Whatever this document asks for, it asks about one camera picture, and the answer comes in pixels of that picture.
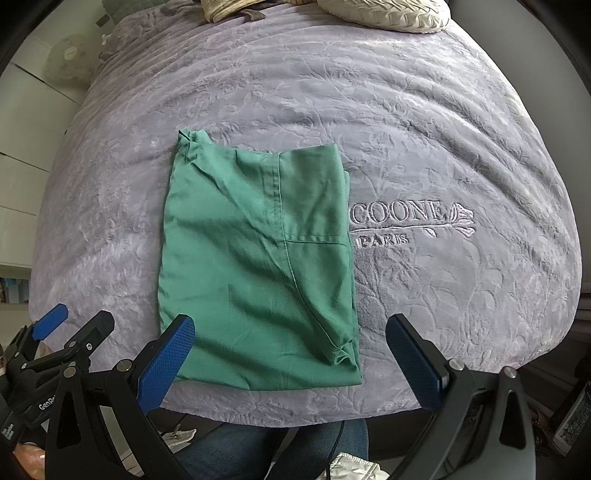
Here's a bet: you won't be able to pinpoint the purple plush blanket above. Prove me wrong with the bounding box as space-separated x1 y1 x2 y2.
28 0 581 425

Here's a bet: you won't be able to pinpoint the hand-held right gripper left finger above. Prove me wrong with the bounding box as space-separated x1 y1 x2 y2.
44 314 197 480

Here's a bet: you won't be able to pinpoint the person's left hand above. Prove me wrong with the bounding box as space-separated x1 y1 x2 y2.
11 444 51 480

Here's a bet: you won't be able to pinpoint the silver quilted bag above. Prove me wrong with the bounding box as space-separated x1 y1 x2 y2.
330 452 393 480

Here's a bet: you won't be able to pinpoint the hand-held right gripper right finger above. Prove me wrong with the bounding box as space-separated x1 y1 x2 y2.
385 314 541 480

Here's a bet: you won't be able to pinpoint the green work jacket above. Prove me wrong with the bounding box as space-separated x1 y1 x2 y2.
157 129 363 387

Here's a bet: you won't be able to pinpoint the printed box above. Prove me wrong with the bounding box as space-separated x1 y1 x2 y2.
551 383 591 457

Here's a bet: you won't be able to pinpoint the cream pleated pillow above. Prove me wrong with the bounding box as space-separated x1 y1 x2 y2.
316 0 452 35

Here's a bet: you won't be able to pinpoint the beige striped cloth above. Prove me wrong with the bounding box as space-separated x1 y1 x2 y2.
201 0 259 24

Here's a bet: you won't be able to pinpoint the pale round disc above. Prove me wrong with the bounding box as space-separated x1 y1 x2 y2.
46 33 95 84

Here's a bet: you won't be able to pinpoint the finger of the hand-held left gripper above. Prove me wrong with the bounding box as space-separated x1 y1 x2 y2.
21 311 115 384
0 303 70 370

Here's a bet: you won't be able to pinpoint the row of books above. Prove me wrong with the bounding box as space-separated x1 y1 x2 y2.
0 277 31 304

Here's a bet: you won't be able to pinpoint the grey cloth strip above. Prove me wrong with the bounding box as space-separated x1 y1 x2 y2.
231 7 269 22

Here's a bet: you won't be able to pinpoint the white wardrobe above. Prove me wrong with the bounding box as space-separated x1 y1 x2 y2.
0 37 93 268

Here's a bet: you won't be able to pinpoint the black cable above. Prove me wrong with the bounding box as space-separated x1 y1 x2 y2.
325 420 347 480

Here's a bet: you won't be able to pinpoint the person's legs in jeans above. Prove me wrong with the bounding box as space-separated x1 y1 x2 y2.
178 418 370 480

